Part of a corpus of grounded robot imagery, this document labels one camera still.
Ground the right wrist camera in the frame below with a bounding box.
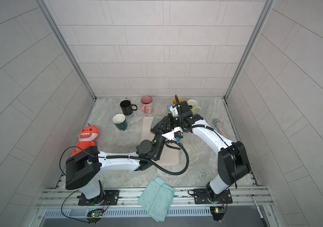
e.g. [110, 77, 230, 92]
[169, 105, 179, 117]

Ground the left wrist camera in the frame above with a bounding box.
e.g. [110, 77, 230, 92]
[162, 127, 183, 142]

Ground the glitter tube bottle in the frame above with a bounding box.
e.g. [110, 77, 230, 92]
[213, 119, 230, 139]

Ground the red shark plush toy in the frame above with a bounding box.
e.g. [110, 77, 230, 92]
[72, 126, 99, 156]

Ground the left circuit board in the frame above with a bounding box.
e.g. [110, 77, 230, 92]
[87, 209, 104, 218]

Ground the teal folded cloth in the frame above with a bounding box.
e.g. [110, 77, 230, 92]
[138, 177, 175, 222]

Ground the pink ghost mug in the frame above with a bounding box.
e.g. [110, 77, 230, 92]
[141, 96, 154, 114]

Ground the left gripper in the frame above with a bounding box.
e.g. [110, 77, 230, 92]
[149, 115, 171, 159]

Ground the blue butterfly mug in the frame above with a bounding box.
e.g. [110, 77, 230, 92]
[166, 99, 177, 113]

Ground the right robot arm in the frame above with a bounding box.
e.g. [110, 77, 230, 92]
[175, 95, 251, 202]

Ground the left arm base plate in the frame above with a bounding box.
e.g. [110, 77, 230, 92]
[77, 190, 120, 206]

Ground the black mug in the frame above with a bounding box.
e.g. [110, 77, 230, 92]
[120, 100, 138, 116]

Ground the circuit board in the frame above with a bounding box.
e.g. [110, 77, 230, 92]
[210, 207, 226, 221]
[87, 209, 104, 218]

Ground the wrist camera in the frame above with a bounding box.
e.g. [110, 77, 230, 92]
[169, 105, 179, 117]
[162, 127, 183, 142]

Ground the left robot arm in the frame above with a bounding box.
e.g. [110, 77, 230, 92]
[65, 122, 189, 205]

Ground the left black cable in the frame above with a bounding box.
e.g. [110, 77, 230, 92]
[59, 146, 105, 224]

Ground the right circuit board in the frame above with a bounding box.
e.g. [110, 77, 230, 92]
[210, 207, 226, 221]

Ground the dark green mug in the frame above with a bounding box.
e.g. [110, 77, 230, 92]
[112, 113, 128, 131]

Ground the grey mug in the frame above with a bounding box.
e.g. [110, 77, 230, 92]
[150, 117, 165, 134]

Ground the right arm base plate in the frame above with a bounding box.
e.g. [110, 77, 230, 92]
[192, 188, 233, 204]

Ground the beige tray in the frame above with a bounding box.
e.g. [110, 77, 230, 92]
[140, 116, 180, 167]

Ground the aluminium rail frame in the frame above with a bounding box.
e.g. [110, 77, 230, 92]
[35, 185, 273, 211]

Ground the light green mug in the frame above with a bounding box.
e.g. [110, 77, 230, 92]
[187, 99, 202, 114]

